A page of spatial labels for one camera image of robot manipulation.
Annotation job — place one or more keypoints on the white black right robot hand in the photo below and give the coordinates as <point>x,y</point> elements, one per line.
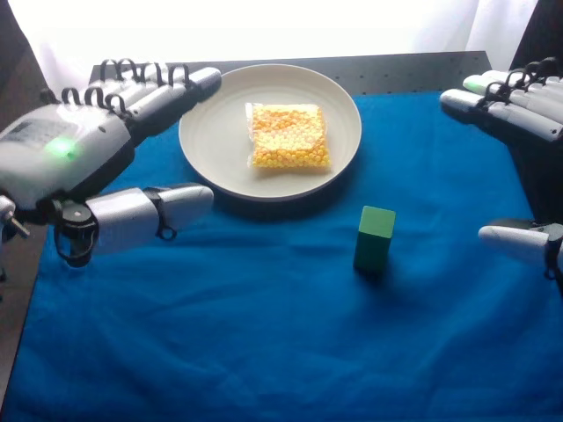
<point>528,105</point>

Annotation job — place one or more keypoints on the white round plate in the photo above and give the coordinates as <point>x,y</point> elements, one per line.
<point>215,136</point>

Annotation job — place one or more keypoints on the blue table cloth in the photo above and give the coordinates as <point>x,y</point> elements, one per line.
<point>264,329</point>

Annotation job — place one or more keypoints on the bag of yellow corn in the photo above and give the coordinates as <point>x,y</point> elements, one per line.
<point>290,138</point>

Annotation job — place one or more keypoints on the green rectangular block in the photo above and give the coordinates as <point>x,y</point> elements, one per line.
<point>374,242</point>

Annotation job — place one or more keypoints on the white curtain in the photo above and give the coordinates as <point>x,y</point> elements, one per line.
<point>264,31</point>

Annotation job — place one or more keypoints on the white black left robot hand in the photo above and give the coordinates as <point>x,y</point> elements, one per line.
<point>66,132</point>

